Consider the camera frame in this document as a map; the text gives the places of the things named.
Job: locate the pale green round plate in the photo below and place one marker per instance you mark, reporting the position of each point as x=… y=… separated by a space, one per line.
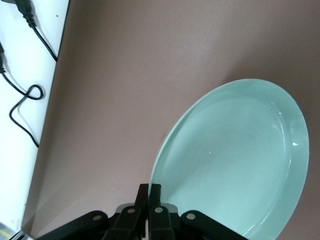
x=232 y=155

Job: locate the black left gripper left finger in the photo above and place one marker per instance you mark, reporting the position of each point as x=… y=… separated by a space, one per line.
x=130 y=220

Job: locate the brown table cover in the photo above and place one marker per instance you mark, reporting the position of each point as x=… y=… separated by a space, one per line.
x=125 y=75

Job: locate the white lower shelf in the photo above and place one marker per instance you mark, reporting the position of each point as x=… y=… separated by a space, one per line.
x=15 y=175

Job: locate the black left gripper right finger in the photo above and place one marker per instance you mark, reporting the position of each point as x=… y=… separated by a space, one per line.
x=160 y=222

